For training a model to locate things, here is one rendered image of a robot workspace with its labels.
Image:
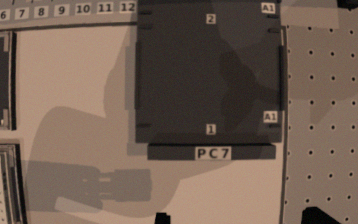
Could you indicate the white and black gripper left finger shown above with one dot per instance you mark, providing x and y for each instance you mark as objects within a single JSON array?
[{"x": 162, "y": 218}]

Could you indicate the beige well plate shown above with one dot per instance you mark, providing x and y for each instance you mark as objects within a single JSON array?
[{"x": 7, "y": 207}]

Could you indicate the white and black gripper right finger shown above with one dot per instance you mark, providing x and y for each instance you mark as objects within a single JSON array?
[{"x": 314, "y": 215}]

